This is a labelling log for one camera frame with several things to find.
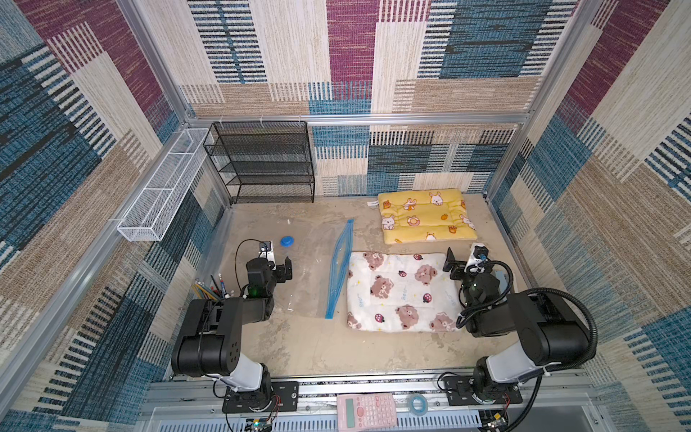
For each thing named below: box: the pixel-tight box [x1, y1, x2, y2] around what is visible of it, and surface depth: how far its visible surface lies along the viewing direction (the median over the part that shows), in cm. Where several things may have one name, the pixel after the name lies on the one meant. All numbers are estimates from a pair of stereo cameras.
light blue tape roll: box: [406, 393, 429, 416], surface depth 73 cm
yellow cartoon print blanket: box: [376, 189, 478, 245], surface depth 112 cm
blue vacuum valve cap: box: [279, 235, 295, 248], surface depth 107 cm
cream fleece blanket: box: [346, 251, 462, 333], surface depth 91 cm
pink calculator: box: [336, 392, 397, 432], surface depth 71 cm
